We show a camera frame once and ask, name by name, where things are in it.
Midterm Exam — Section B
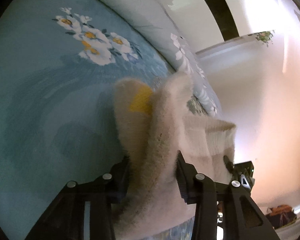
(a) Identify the pink fuzzy sweater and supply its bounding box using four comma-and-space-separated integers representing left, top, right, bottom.
114, 72, 236, 239

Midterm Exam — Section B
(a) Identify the dark bag on floor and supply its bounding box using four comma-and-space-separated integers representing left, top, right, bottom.
266, 204, 297, 229

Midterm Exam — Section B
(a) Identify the floral bed blanket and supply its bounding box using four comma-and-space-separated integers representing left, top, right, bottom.
0, 0, 221, 240

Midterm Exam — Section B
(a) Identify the white wardrobe with black stripe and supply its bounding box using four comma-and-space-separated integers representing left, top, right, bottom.
157, 0, 275, 52

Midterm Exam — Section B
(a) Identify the light blue daisy quilt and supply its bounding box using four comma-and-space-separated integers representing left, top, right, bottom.
65, 0, 222, 118

